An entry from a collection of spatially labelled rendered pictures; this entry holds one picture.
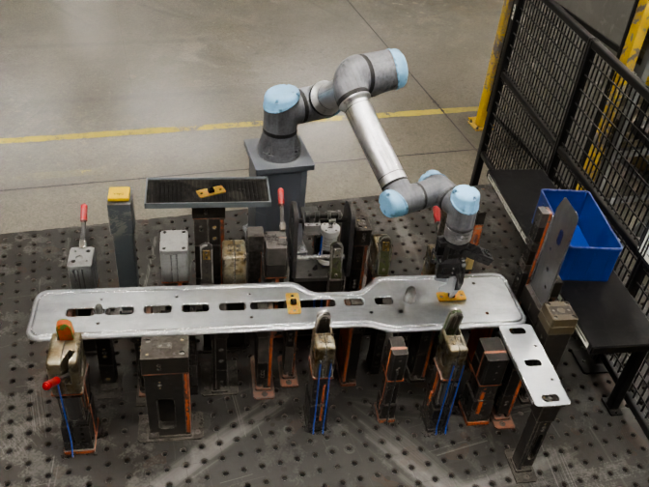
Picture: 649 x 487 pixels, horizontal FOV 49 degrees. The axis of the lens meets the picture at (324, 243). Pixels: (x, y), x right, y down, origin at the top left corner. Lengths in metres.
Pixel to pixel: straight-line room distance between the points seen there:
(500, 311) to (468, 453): 0.41
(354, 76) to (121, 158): 2.76
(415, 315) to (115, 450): 0.91
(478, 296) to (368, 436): 0.52
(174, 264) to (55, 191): 2.33
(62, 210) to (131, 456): 2.31
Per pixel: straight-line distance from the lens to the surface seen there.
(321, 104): 2.38
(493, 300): 2.17
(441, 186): 1.95
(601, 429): 2.36
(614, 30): 4.08
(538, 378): 1.99
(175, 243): 2.06
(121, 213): 2.19
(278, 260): 2.12
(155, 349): 1.88
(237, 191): 2.18
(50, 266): 2.69
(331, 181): 4.38
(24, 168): 4.58
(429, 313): 2.07
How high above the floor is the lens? 2.38
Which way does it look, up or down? 38 degrees down
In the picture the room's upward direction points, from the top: 6 degrees clockwise
